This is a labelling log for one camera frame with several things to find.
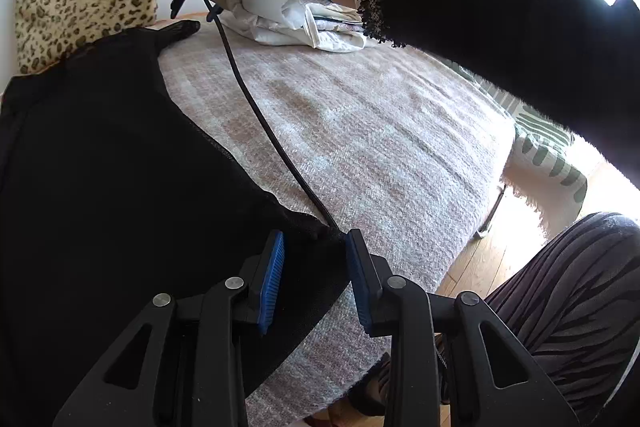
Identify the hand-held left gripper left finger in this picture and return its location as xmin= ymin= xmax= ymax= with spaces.
xmin=52 ymin=229 xmax=287 ymax=427

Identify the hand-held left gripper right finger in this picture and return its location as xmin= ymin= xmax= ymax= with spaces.
xmin=345 ymin=228 xmax=581 ymax=427

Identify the white garment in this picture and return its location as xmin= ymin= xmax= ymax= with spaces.
xmin=217 ymin=4 xmax=370 ymax=54

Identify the black garment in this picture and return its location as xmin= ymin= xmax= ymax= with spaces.
xmin=0 ymin=19 xmax=362 ymax=427

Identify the person's right forearm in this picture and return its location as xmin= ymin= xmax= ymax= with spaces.
xmin=322 ymin=0 xmax=640 ymax=192

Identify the pink plaid blanket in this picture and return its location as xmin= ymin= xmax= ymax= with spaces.
xmin=152 ymin=14 xmax=518 ymax=427

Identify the metal bed leg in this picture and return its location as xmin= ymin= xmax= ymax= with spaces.
xmin=474 ymin=186 xmax=507 ymax=240

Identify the person's striped trouser leg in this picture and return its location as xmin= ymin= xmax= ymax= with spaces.
xmin=347 ymin=212 xmax=640 ymax=427

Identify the green striped cloth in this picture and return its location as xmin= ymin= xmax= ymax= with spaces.
xmin=440 ymin=57 xmax=590 ymax=204

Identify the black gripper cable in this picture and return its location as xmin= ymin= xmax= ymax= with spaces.
xmin=199 ymin=0 xmax=345 ymax=235

